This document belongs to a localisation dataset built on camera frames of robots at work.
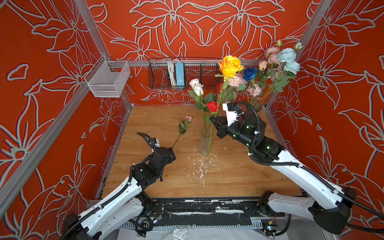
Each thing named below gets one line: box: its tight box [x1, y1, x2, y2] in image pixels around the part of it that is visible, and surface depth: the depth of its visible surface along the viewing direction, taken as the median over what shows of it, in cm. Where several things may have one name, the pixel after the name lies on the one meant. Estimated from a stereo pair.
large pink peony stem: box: [227, 75, 247, 101], surface depth 69 cm
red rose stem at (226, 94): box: [216, 82, 237, 108], surface depth 73 cm
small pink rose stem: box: [172, 115, 193, 148], surface depth 106 cm
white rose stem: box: [188, 78, 214, 136], surface depth 73 cm
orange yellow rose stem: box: [207, 56, 244, 157], surface depth 46 cm
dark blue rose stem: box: [243, 67, 258, 85], surface depth 71 cm
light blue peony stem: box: [261, 42, 303, 109], surface depth 71 cm
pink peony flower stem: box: [246, 84, 262, 105], surface depth 85 cm
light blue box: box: [175, 62, 185, 86], surface depth 92 cm
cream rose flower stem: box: [258, 60, 268, 87], surface depth 82 cm
